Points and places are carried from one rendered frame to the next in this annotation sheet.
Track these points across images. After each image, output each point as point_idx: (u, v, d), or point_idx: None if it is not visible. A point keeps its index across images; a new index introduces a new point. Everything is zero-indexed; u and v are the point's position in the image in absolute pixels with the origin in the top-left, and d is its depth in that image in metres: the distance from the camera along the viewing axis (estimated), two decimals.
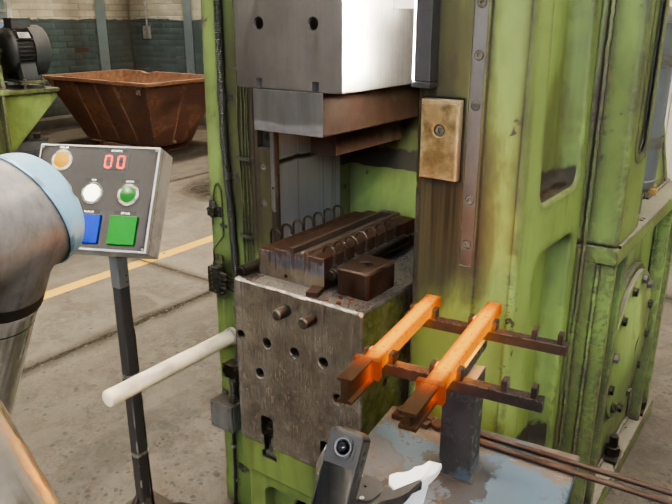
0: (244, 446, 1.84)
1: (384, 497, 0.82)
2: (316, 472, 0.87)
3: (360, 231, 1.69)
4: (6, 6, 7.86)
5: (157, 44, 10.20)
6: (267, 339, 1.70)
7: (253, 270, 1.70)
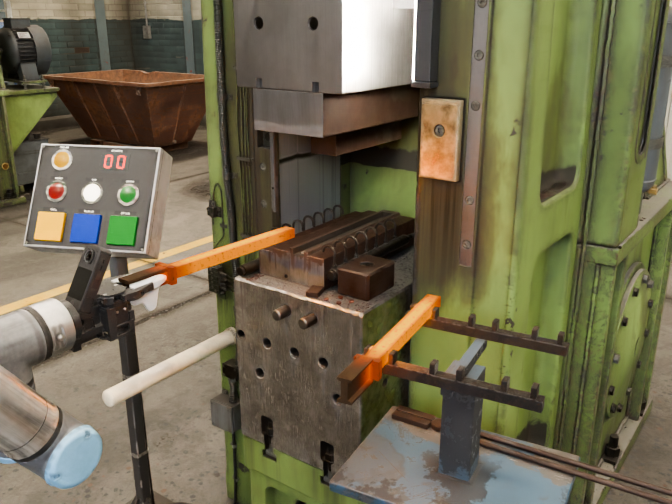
0: (244, 446, 1.84)
1: (128, 292, 1.18)
2: (103, 281, 1.24)
3: (360, 231, 1.69)
4: (6, 6, 7.86)
5: (157, 44, 10.20)
6: (267, 339, 1.70)
7: (253, 270, 1.70)
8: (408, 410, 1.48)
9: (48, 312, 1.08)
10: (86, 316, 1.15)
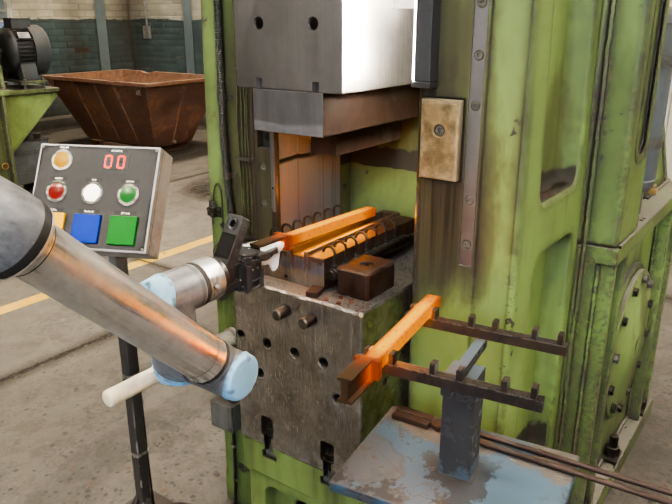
0: (244, 446, 1.84)
1: (261, 254, 1.45)
2: None
3: (360, 231, 1.69)
4: (6, 6, 7.86)
5: (157, 44, 10.20)
6: (267, 339, 1.70)
7: None
8: (408, 410, 1.48)
9: (207, 266, 1.35)
10: (230, 272, 1.42)
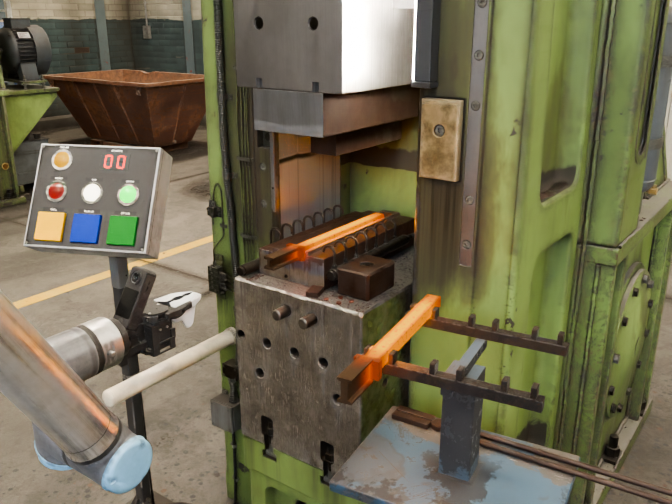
0: (244, 446, 1.84)
1: (170, 311, 1.27)
2: None
3: (360, 231, 1.69)
4: (6, 6, 7.86)
5: (157, 44, 10.20)
6: (267, 339, 1.70)
7: (253, 270, 1.70)
8: (408, 410, 1.48)
9: (100, 330, 1.17)
10: (132, 333, 1.23)
